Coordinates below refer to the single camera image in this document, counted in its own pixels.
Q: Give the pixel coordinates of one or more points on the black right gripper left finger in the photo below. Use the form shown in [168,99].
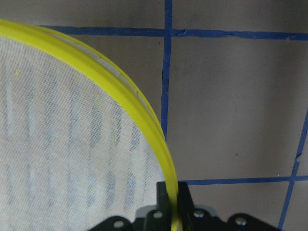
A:
[162,197]

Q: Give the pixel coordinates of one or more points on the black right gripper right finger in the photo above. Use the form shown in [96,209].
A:
[185,201]

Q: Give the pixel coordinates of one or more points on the yellow bamboo steamer layer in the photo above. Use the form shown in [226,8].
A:
[79,142]

